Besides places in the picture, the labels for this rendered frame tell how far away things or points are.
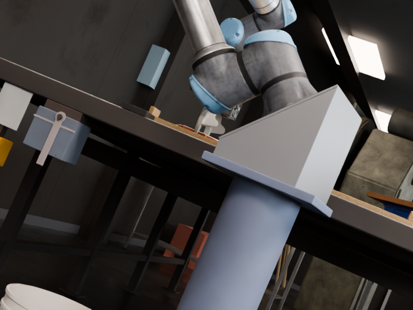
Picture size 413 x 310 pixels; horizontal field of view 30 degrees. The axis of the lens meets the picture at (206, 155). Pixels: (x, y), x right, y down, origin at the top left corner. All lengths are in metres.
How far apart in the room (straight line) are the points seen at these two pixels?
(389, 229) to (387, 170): 7.22
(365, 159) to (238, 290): 7.64
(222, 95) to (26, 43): 4.00
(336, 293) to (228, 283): 7.41
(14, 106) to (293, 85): 0.91
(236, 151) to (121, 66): 5.33
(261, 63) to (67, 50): 4.47
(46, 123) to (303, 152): 0.86
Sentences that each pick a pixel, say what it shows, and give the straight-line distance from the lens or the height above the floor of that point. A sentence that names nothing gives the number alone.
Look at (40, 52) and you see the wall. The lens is 5.93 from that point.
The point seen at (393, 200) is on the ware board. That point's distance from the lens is 2.75.
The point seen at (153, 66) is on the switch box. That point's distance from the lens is 7.32.
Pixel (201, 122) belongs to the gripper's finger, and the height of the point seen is 0.97.
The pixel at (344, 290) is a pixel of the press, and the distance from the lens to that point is 9.09.
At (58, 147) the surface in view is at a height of 0.74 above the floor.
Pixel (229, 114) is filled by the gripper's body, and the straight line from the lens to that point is 2.27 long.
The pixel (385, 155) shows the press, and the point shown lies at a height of 2.11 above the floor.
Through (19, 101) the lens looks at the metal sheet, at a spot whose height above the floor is 0.82.
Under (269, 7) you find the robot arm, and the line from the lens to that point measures 2.17.
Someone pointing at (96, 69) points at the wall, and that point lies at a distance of 6.66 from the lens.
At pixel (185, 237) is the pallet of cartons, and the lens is 8.98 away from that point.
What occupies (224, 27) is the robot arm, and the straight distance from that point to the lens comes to 2.22.
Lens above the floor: 0.77
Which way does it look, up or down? 3 degrees up
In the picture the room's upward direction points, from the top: 24 degrees clockwise
